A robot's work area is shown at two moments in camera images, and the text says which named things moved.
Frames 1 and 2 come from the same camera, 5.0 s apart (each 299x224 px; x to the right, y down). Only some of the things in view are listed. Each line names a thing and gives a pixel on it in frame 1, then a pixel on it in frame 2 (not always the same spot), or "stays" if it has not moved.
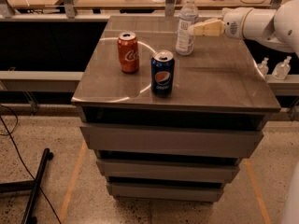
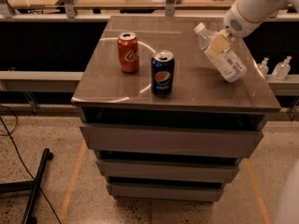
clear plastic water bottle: x=186 y=26 to x=227 y=60
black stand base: x=31 y=186 stays
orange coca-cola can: x=128 y=49 stays
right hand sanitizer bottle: x=281 y=69 stays
